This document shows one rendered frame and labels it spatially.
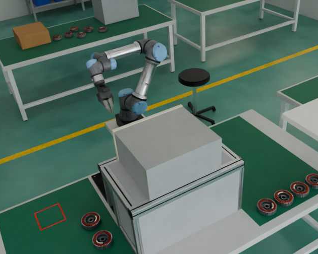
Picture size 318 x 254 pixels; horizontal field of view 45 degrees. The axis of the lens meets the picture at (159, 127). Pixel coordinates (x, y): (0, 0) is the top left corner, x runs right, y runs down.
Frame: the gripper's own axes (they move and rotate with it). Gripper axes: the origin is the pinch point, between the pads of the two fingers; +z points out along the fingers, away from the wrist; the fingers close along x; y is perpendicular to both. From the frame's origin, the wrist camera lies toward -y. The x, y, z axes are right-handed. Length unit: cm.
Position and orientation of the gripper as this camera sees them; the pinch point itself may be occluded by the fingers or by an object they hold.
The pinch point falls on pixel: (111, 110)
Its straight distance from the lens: 248.8
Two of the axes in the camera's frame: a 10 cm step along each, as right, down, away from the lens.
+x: -8.7, 3.3, -3.6
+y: -3.3, 1.6, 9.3
